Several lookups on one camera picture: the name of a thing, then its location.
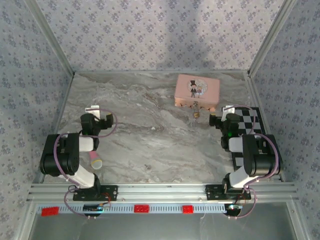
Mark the wide red toy brick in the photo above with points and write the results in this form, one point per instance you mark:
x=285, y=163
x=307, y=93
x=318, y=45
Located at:
x=50, y=211

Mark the aluminium frame rail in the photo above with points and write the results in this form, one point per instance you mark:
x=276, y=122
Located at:
x=160, y=191

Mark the pink yellow toy microphone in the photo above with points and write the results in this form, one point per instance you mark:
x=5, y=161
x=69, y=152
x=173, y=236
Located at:
x=95, y=161

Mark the right black wrist camera box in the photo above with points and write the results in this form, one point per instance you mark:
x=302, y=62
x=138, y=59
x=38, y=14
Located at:
x=214, y=120

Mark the small red toy brick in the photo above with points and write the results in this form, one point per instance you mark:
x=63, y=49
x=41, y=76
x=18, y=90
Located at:
x=188, y=209

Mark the medium red toy brick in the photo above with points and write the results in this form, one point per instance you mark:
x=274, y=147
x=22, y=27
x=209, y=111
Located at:
x=141, y=208

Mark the aluminium frame post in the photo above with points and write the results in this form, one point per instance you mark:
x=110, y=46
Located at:
x=271, y=40

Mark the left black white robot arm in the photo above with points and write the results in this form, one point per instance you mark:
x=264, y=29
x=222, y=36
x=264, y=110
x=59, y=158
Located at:
x=60, y=156

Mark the black white checkerboard mat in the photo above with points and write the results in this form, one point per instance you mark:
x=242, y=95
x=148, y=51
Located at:
x=250, y=118

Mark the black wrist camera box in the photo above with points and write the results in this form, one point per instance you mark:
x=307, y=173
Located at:
x=214, y=120
x=108, y=120

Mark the left black wrist camera box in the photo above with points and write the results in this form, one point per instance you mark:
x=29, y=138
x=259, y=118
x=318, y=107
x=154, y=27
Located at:
x=108, y=120

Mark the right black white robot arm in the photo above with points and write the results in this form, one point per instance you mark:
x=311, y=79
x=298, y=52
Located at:
x=258, y=156

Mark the pink tin box with couple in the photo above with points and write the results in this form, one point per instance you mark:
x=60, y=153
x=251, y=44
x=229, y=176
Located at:
x=197, y=91

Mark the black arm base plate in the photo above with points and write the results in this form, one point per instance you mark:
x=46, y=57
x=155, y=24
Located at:
x=110, y=192
x=213, y=192

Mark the small electronics circuit board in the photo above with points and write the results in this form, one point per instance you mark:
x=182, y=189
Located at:
x=93, y=207
x=233, y=208

